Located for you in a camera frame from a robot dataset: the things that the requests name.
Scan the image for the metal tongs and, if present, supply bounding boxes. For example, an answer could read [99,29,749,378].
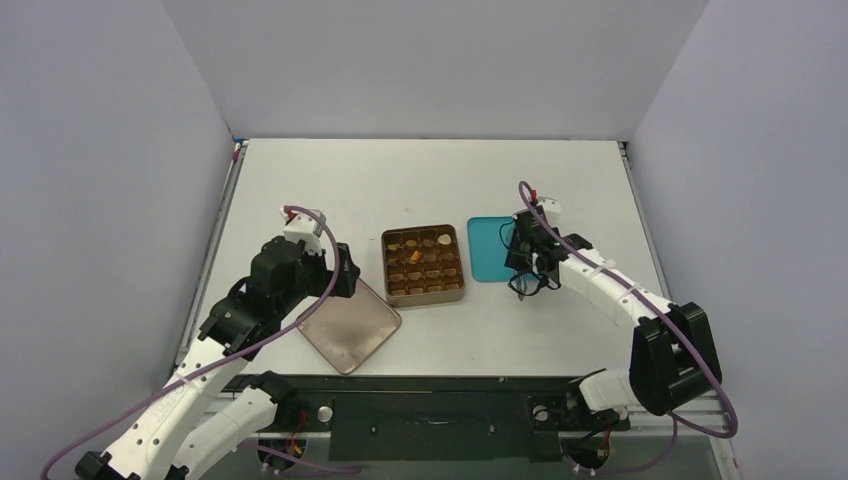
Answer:
[516,278,528,301]

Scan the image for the gold cookie tin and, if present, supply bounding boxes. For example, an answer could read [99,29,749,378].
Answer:
[381,224,465,308]

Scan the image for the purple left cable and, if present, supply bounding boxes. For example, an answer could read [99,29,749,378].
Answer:
[39,205,342,480]

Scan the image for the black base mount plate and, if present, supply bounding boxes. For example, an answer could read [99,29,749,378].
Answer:
[259,374,643,462]

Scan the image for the gold tin lid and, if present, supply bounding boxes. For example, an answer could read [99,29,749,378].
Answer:
[298,280,402,375]

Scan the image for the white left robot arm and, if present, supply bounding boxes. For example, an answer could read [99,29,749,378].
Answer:
[75,234,360,479]

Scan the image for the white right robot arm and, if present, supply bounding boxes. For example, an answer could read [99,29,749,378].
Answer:
[505,209,722,427]

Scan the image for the purple cable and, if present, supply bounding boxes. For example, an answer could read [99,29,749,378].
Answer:
[39,205,342,480]
[517,180,739,440]

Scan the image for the teal plastic tray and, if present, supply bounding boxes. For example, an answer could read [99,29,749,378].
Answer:
[466,216,515,283]

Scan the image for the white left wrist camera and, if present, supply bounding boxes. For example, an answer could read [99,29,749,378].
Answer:
[280,208,326,256]

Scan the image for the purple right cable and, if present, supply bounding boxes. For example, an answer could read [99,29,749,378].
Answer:
[517,180,739,440]

